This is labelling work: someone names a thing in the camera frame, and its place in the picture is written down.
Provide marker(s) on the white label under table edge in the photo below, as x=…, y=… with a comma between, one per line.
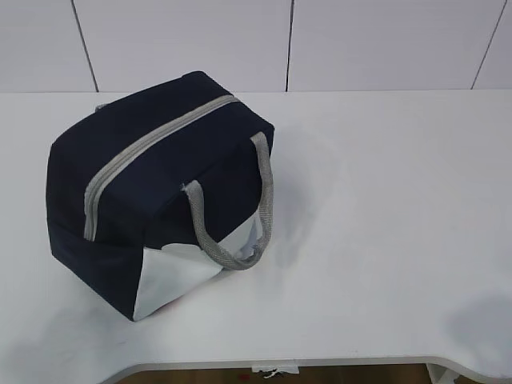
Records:
x=274, y=369

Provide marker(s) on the navy blue lunch bag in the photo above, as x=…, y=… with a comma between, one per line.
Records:
x=156, y=193

